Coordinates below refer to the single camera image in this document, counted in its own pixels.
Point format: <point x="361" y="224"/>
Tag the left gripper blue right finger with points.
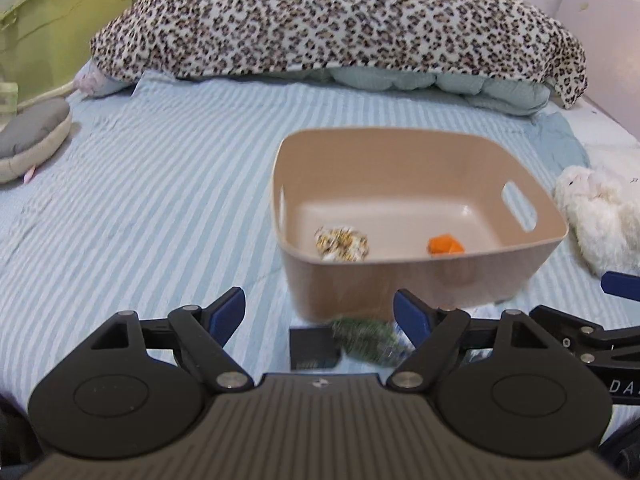
<point x="436" y="336"/>

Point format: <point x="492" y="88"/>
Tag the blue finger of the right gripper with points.
<point x="621" y="285"/>

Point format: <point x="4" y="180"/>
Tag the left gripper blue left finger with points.
<point x="202" y="333"/>

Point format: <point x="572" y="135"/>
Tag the green patterned snack packet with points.
<point x="372" y="341"/>

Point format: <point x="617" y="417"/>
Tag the orange sock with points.
<point x="444" y="244"/>

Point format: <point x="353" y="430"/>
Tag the yellow floral hair scrunchie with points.
<point x="341" y="243"/>

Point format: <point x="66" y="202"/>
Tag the white fluffy plush toy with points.
<point x="604" y="221"/>

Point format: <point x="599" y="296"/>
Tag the small black box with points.
<point x="313" y="348"/>

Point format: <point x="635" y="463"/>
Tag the beige plastic storage bin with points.
<point x="401" y="187"/>

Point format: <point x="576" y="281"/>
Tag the blue striped bed sheet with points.
<point x="162" y="198"/>

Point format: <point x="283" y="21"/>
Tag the white cartoon quilt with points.
<point x="609" y="146"/>

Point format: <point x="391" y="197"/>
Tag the light green quilted comforter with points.
<point x="511" y="97"/>

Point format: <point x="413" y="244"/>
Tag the pink headboard panel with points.
<point x="609" y="32"/>

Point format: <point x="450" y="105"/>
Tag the pink pillow corner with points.
<point x="91" y="82"/>

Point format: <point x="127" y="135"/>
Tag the grey beige plush cushion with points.
<point x="32" y="137"/>

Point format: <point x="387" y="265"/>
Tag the leopard print blanket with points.
<point x="193" y="39"/>

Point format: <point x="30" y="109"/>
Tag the small decorated bottle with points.
<point x="8" y="100"/>

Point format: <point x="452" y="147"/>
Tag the green plastic storage box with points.
<point x="45" y="42"/>

